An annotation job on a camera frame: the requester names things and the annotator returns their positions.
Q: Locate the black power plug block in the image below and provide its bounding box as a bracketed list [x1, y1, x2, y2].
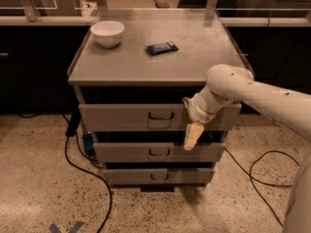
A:
[66, 108, 81, 137]

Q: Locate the white ceramic bowl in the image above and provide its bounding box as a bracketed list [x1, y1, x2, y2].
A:
[90, 20, 124, 48]

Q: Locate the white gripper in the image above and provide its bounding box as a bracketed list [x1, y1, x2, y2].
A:
[182, 85, 234, 150]

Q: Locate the blue power adapter box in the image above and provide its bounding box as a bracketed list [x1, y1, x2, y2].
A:
[83, 133, 93, 152]

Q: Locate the black cable right floor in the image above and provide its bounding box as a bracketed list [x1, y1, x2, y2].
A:
[225, 148, 301, 227]

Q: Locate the black cable floor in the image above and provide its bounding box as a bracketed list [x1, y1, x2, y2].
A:
[61, 114, 114, 233]
[225, 148, 301, 227]

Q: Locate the dark blue snack packet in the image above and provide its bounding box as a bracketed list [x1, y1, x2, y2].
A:
[146, 41, 179, 55]

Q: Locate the grey top drawer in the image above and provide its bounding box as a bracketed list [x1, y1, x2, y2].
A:
[79, 102, 243, 133]

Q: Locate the grey drawer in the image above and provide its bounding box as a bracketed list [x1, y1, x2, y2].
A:
[79, 102, 243, 133]
[93, 143, 225, 163]
[103, 168, 214, 185]

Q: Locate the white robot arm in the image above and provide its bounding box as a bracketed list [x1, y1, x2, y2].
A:
[184, 64, 311, 233]

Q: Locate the grey drawer cabinet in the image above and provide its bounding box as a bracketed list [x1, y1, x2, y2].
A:
[69, 9, 247, 175]

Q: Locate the black cable left floor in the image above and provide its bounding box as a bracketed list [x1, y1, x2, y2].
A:
[61, 114, 114, 233]

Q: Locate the grey middle drawer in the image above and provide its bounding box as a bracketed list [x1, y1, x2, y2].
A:
[93, 143, 225, 163]

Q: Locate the grey bottom drawer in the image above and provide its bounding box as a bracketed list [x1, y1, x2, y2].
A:
[103, 168, 214, 185]

